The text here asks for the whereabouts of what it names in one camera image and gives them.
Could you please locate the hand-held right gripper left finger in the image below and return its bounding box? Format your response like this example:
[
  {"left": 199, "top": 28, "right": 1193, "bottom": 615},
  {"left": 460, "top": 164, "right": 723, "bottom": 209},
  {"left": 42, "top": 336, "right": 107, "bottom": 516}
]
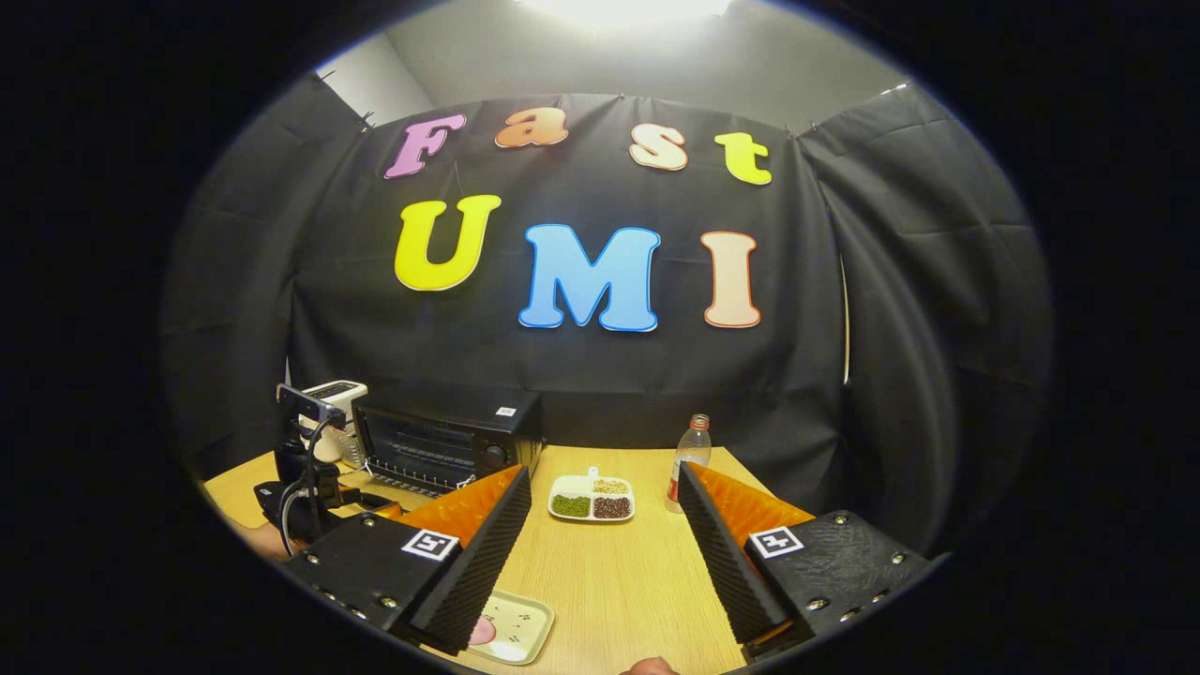
[{"left": 281, "top": 466, "right": 534, "bottom": 657}]

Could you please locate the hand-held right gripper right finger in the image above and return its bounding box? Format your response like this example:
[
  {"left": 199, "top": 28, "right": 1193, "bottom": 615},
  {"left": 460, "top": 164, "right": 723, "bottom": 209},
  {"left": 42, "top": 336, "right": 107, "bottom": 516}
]
[{"left": 676, "top": 461, "right": 939, "bottom": 663}]

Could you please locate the cream square food plate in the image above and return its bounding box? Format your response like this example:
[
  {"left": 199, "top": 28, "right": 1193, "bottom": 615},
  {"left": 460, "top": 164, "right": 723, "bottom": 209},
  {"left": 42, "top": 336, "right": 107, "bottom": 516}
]
[{"left": 464, "top": 591, "right": 556, "bottom": 667}]

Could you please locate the black electric oven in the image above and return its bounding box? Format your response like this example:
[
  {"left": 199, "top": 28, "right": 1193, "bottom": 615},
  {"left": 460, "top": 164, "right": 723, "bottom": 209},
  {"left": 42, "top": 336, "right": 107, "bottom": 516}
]
[{"left": 352, "top": 386, "right": 547, "bottom": 500}]

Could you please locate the white toaster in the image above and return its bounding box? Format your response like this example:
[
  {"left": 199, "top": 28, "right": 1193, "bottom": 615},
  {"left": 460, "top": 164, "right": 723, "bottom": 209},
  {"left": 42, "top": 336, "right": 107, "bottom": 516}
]
[{"left": 298, "top": 380, "right": 369, "bottom": 466}]

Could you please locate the clear plastic water bottle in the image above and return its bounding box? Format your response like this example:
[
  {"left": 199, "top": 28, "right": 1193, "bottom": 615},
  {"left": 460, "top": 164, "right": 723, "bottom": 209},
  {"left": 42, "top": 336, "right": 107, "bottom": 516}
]
[{"left": 666, "top": 413, "right": 712, "bottom": 515}]

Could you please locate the white divided dish with beans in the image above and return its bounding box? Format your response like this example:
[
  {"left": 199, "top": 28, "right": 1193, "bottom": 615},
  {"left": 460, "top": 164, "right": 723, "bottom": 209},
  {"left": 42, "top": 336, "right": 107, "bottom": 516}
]
[{"left": 548, "top": 466, "right": 636, "bottom": 523}]

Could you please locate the black backdrop cloth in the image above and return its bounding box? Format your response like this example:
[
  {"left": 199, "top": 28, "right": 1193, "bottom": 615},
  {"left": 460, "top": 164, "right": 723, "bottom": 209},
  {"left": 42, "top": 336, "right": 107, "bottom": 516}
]
[{"left": 159, "top": 73, "right": 1056, "bottom": 554}]

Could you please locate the large ceiling light panel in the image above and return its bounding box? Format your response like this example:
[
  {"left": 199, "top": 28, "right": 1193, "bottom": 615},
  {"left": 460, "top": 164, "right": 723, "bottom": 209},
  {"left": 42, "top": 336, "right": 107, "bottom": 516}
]
[{"left": 516, "top": 0, "right": 737, "bottom": 25}]

